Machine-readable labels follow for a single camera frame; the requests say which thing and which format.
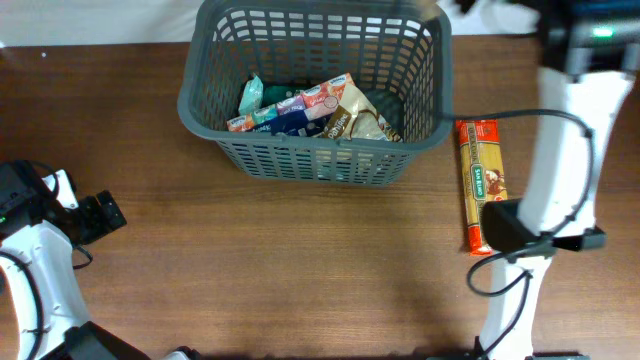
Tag light blue tissue pack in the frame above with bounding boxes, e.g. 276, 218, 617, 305
238, 74, 264, 115

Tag colourful Kleenex tissue multipack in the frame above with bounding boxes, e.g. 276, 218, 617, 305
227, 73, 354, 137

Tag Pantree pouch white contents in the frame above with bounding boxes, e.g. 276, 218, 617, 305
321, 84, 403, 142

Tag San Remo spaghetti pack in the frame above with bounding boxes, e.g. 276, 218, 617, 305
455, 120, 508, 256

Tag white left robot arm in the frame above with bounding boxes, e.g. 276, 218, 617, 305
1, 160, 146, 359

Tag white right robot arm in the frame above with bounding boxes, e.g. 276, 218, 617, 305
466, 0, 639, 359

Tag grey plastic basket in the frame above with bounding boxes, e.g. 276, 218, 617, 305
178, 0, 453, 186

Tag black base at table edge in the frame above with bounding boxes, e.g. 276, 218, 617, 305
420, 354, 592, 360

